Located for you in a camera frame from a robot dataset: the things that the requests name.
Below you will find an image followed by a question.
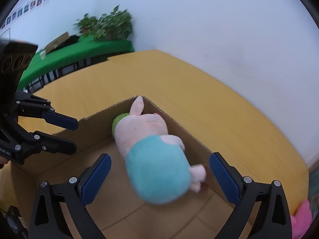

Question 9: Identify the pink pig plush teal dress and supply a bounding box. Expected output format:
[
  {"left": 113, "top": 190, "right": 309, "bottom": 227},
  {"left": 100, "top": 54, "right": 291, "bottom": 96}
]
[{"left": 112, "top": 96, "right": 207, "bottom": 205}]

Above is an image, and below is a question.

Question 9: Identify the pink bear plush toy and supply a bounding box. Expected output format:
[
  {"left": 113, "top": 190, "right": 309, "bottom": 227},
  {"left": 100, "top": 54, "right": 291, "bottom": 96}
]
[{"left": 290, "top": 200, "right": 312, "bottom": 239}]

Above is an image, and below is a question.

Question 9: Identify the brown cardboard box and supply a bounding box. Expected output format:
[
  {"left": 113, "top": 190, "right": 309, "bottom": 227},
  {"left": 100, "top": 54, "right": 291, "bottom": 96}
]
[{"left": 9, "top": 98, "right": 234, "bottom": 238}]

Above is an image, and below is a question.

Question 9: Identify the green cloth covered table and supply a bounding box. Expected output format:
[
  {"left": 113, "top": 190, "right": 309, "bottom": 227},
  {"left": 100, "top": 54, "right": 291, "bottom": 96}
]
[{"left": 18, "top": 36, "right": 134, "bottom": 90}]

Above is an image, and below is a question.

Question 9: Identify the flat cardboard on green table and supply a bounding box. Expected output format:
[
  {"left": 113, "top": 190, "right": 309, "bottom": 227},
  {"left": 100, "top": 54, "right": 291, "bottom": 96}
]
[{"left": 44, "top": 32, "right": 70, "bottom": 54}]

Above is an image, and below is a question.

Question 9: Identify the small potted green plant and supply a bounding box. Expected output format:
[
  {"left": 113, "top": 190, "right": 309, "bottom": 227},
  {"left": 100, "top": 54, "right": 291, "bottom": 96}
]
[{"left": 73, "top": 13, "right": 97, "bottom": 37}]

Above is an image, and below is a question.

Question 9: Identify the large potted green plant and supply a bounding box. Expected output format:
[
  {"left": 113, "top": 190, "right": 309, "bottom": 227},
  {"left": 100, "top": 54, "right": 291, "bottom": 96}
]
[{"left": 92, "top": 5, "right": 132, "bottom": 40}]

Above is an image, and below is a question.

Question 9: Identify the black camera box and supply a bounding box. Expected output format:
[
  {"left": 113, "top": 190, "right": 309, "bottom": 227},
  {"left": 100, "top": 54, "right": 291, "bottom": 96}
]
[{"left": 1, "top": 39, "right": 38, "bottom": 99}]

